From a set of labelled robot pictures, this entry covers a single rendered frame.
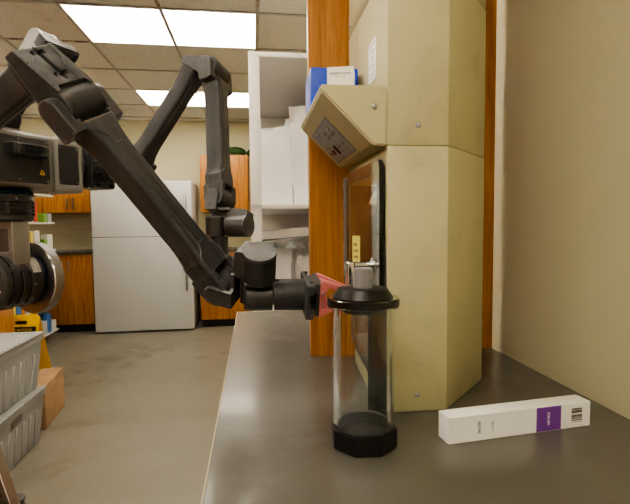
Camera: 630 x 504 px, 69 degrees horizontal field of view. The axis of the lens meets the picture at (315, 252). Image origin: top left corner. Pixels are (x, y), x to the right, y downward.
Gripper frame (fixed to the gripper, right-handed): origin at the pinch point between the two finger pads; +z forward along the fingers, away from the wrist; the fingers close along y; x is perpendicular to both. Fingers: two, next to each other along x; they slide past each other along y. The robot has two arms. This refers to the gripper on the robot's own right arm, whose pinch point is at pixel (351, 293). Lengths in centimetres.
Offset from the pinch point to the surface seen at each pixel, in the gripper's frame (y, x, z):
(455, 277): -3.0, -3.9, 18.7
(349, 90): -1.1, -35.9, -2.4
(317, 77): 18.5, -41.0, -5.2
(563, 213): 10, -15, 48
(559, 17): 18, -56, 47
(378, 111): -1.6, -32.7, 2.7
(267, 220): 218, 15, -7
